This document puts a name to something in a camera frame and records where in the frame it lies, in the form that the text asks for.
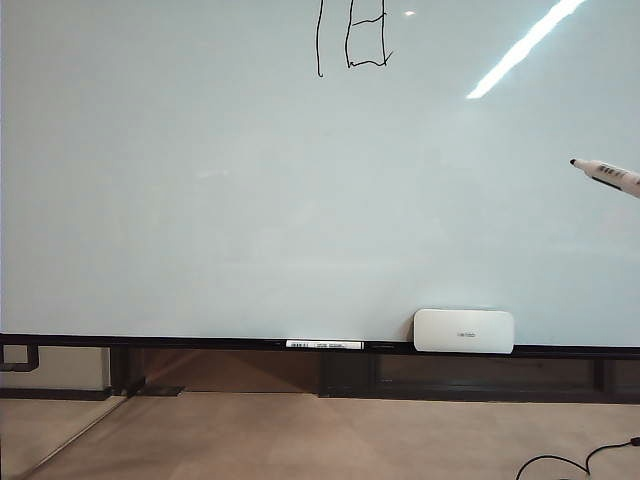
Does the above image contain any black whiteboard tray ledge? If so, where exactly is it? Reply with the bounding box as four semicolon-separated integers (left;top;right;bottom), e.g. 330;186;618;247
0;332;640;360

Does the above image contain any black floor cable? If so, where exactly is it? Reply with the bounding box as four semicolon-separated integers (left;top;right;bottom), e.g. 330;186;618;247
514;433;640;480

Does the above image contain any large white whiteboard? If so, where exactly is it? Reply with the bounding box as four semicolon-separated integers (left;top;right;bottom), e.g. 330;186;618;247
0;0;640;348

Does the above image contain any black floor plate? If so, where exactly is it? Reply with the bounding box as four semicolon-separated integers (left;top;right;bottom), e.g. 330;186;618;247
143;384;187;399

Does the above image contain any white marker pen black tip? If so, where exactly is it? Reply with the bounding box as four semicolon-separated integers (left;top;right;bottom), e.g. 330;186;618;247
568;156;640;201

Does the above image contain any black wall pipe bracket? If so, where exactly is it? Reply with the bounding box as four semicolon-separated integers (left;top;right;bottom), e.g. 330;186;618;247
0;342;41;373

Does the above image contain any white marker pen black cap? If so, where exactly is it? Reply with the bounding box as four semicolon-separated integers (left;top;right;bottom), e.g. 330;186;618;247
277;338;399;351

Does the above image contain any white rectangular board eraser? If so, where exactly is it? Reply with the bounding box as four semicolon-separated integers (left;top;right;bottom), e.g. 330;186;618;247
411;307;516;355

